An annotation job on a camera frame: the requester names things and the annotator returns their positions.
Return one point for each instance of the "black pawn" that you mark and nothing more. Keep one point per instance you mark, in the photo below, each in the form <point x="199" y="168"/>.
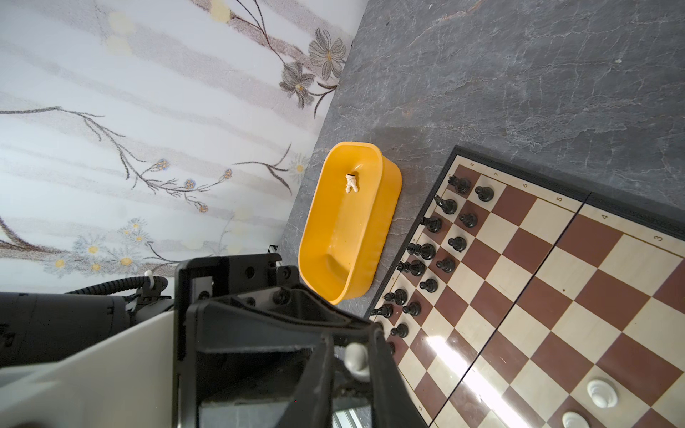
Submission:
<point x="485" y="194"/>
<point x="401" y="330"/>
<point x="446" y="265"/>
<point x="413" y="309"/>
<point x="458" y="243"/>
<point x="430" y="285"/>
<point x="469" y="219"/>

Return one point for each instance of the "black bishop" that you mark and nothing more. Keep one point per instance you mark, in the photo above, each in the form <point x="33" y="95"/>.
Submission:
<point x="432" y="224"/>
<point x="398" y="297"/>

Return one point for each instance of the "black knight on board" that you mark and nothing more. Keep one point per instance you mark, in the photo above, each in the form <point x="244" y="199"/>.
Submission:
<point x="448" y="206"/>

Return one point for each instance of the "brown folding chess board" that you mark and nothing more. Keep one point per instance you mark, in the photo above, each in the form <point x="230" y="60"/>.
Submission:
<point x="557" y="286"/>

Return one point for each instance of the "black king on board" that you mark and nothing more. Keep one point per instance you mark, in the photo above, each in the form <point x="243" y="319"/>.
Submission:
<point x="415" y="267"/>

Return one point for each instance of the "white chess piece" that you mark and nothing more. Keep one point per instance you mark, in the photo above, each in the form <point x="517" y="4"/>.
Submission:
<point x="356" y="361"/>

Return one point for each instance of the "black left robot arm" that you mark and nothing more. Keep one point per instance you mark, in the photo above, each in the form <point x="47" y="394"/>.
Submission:
<point x="47" y="328"/>

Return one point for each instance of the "black bishop on board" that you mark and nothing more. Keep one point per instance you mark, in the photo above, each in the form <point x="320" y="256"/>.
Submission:
<point x="432" y="224"/>

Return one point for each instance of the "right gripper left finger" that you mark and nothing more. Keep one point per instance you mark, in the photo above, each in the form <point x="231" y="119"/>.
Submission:
<point x="311" y="405"/>

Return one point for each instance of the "white pawn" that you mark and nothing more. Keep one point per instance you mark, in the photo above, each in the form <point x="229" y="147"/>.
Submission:
<point x="602" y="393"/>
<point x="571" y="419"/>

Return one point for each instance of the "black knight near edge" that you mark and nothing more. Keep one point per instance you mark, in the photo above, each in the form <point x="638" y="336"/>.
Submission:
<point x="386" y="311"/>

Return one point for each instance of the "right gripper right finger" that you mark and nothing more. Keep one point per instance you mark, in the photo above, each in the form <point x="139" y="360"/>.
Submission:
<point x="391" y="403"/>

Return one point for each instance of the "yellow plastic tray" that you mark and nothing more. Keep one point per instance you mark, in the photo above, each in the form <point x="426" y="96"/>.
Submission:
<point x="345" y="234"/>

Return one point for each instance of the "white knight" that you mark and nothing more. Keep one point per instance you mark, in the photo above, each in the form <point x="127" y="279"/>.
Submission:
<point x="352" y="185"/>

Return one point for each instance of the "black queen on board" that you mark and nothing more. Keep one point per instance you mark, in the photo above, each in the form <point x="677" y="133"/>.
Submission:
<point x="424" y="251"/>

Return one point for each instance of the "black rook on board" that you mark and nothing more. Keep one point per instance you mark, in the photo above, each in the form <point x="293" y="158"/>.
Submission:
<point x="461" y="185"/>

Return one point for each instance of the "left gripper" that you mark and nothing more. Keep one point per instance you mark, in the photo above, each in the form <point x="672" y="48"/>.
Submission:
<point x="245" y="327"/>

